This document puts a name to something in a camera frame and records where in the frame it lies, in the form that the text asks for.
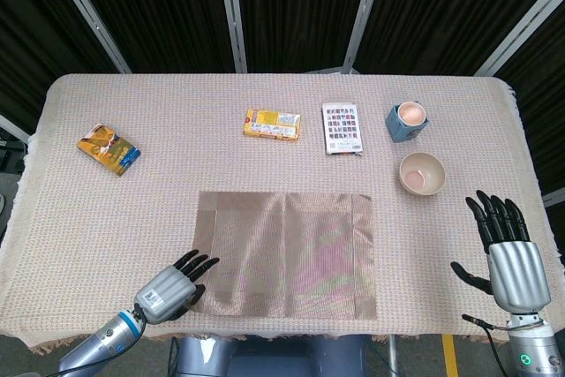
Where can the grey metal frame post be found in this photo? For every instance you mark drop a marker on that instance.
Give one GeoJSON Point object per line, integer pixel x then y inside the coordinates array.
{"type": "Point", "coordinates": [13, 127]}
{"type": "Point", "coordinates": [364, 10]}
{"type": "Point", "coordinates": [521, 26]}
{"type": "Point", "coordinates": [88, 19]}
{"type": "Point", "coordinates": [231, 10]}
{"type": "Point", "coordinates": [554, 198]}

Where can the brown woven placemat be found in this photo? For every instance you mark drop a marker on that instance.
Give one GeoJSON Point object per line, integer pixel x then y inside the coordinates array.
{"type": "Point", "coordinates": [287, 258]}

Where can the metal table leg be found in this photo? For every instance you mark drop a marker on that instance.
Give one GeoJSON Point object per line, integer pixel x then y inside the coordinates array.
{"type": "Point", "coordinates": [392, 357]}

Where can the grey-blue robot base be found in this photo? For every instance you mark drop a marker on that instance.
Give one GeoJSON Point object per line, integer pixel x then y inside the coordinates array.
{"type": "Point", "coordinates": [265, 359]}

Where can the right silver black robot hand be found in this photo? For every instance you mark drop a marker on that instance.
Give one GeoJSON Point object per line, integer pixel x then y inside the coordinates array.
{"type": "Point", "coordinates": [518, 273]}

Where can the pink bowl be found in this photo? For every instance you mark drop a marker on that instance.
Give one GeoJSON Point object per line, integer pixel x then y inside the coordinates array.
{"type": "Point", "coordinates": [430, 185]}

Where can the beige woven tablecloth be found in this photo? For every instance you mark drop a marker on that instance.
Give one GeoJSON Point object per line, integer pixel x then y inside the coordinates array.
{"type": "Point", "coordinates": [154, 99]}

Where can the orange and blue snack box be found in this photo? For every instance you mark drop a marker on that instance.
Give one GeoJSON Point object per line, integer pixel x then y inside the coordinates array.
{"type": "Point", "coordinates": [110, 149]}

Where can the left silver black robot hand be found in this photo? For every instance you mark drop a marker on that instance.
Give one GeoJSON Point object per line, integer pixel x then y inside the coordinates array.
{"type": "Point", "coordinates": [165, 293]}

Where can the pink cup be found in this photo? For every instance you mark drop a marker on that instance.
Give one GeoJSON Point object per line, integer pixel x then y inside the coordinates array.
{"type": "Point", "coordinates": [410, 114]}

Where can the black pleated curtain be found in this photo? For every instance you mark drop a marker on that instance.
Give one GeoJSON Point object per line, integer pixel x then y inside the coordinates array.
{"type": "Point", "coordinates": [167, 6]}

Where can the blue square cup box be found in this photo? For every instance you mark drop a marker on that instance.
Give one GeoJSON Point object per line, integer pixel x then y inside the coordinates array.
{"type": "Point", "coordinates": [399, 132]}

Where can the yellow flat snack box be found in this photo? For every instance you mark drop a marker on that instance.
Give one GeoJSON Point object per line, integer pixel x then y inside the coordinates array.
{"type": "Point", "coordinates": [271, 125]}

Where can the white picture-grid card box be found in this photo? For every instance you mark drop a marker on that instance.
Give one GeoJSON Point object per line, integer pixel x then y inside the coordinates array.
{"type": "Point", "coordinates": [342, 127]}

